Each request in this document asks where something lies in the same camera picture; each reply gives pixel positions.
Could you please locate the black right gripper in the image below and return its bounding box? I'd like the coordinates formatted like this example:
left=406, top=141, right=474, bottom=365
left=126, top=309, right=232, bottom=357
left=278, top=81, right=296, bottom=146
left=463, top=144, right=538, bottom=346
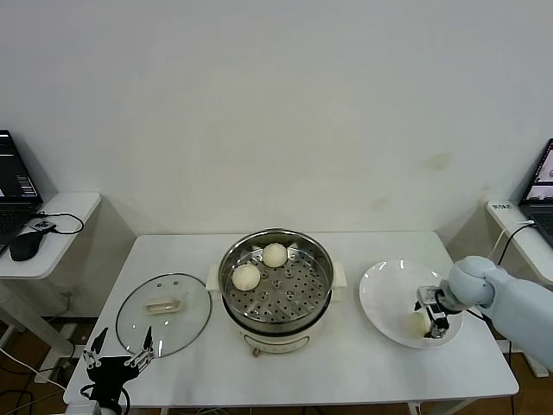
left=413, top=297, right=450, bottom=339

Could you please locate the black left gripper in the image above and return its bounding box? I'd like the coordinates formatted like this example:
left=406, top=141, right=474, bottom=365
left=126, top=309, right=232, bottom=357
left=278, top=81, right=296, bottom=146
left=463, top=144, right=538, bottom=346
left=82, top=326, right=156, bottom=405

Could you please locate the white steamed baozi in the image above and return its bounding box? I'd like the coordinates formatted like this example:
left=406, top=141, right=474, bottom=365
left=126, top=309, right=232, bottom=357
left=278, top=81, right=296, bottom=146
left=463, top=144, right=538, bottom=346
left=262, top=242, right=288, bottom=268
left=401, top=311, right=429, bottom=339
left=232, top=264, right=262, bottom=291

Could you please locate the round glass pot lid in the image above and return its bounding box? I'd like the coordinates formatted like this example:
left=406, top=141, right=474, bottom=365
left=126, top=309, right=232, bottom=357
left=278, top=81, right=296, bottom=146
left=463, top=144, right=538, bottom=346
left=115, top=271, right=213, bottom=359

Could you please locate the stainless steel steamer basket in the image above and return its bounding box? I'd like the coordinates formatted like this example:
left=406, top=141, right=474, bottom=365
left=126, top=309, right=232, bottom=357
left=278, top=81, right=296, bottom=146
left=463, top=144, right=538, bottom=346
left=206, top=228, right=348, bottom=323

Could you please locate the white round plate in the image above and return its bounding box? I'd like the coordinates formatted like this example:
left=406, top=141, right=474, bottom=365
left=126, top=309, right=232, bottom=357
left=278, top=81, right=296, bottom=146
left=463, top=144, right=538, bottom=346
left=359, top=259, right=464, bottom=349

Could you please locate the white side table with label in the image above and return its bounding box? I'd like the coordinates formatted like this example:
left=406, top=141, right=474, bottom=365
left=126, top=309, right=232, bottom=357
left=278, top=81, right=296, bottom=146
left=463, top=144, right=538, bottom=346
left=447, top=200, right=553, bottom=377

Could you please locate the white side table with mouse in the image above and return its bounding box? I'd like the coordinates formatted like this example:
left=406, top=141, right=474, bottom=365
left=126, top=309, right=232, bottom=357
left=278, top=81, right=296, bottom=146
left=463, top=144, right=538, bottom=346
left=0, top=191, right=136, bottom=362

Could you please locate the black computer mouse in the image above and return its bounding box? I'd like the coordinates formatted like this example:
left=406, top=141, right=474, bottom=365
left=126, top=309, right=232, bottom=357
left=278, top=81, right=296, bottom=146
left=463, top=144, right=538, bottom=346
left=9, top=231, right=44, bottom=262

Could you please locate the cream electric cooker base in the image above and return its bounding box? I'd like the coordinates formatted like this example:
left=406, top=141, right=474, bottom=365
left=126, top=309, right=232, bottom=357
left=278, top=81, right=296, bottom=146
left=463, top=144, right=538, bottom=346
left=222, top=284, right=345, bottom=359

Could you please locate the black laptop with pink screen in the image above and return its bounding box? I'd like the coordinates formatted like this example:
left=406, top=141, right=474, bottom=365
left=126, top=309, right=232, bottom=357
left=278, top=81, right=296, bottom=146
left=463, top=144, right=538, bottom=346
left=519, top=137, right=553, bottom=246

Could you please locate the black laptop with dark screen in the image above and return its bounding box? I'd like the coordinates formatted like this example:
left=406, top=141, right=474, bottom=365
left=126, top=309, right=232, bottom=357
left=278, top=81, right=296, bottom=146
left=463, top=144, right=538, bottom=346
left=0, top=128, right=44, bottom=256

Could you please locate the white laptop cable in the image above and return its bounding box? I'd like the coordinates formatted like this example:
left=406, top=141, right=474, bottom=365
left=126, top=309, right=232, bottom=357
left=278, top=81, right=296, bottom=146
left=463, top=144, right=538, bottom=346
left=492, top=219, right=537, bottom=260

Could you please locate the black laptop power cable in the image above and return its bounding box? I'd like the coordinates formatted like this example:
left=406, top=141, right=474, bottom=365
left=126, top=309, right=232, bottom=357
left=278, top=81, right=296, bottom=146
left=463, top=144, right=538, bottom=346
left=499, top=222, right=537, bottom=265

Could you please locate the black usb hub cable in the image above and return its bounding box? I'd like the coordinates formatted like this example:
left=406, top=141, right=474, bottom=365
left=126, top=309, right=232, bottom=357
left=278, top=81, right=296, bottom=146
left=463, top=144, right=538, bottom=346
left=29, top=210, right=85, bottom=236

